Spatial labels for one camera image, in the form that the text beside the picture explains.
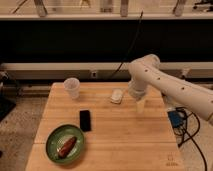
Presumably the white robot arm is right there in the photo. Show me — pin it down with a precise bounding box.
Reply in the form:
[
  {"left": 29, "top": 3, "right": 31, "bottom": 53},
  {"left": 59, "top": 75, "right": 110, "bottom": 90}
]
[{"left": 128, "top": 54, "right": 213, "bottom": 126}]

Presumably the white wall outlet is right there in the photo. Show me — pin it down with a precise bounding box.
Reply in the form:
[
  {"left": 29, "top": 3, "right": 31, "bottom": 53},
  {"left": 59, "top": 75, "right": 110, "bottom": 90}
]
[{"left": 91, "top": 71, "right": 98, "bottom": 79}]

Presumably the green plate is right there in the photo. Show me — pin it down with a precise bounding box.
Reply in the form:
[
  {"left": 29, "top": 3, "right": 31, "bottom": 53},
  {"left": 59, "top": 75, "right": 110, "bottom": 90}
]
[{"left": 46, "top": 124, "right": 85, "bottom": 165}]

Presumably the black hanging cable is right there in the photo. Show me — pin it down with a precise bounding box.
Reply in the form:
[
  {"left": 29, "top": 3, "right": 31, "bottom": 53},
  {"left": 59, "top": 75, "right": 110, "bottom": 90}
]
[{"left": 109, "top": 9, "right": 145, "bottom": 80}]

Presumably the black floor cable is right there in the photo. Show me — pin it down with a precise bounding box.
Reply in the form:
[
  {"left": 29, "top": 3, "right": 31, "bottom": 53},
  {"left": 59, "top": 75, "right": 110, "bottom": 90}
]
[{"left": 173, "top": 107, "right": 208, "bottom": 171}]

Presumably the clear plastic cup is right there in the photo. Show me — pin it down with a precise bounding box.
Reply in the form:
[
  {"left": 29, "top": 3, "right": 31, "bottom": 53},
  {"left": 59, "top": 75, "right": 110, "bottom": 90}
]
[{"left": 63, "top": 78, "right": 80, "bottom": 99}]

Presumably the black smartphone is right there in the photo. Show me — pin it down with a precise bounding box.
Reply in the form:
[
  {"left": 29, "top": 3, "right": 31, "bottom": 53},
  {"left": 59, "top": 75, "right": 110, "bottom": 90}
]
[{"left": 80, "top": 110, "right": 91, "bottom": 132}]

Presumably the blue box on floor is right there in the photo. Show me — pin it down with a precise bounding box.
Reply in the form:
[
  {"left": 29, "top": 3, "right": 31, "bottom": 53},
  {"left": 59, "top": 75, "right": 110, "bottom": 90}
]
[{"left": 168, "top": 111, "right": 183, "bottom": 128}]

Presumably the white computer mouse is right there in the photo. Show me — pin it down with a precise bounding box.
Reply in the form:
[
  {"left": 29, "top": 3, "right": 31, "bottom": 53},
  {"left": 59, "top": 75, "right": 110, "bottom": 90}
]
[{"left": 110, "top": 89, "right": 123, "bottom": 104}]

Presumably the brown sausage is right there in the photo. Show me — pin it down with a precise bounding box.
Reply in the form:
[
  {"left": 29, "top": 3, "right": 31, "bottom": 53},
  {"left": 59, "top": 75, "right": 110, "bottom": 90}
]
[{"left": 58, "top": 137, "right": 77, "bottom": 158}]

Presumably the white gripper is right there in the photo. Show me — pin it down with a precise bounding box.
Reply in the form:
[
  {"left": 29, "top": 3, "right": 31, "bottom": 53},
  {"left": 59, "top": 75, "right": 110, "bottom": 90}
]
[{"left": 122, "top": 80, "right": 147, "bottom": 114}]

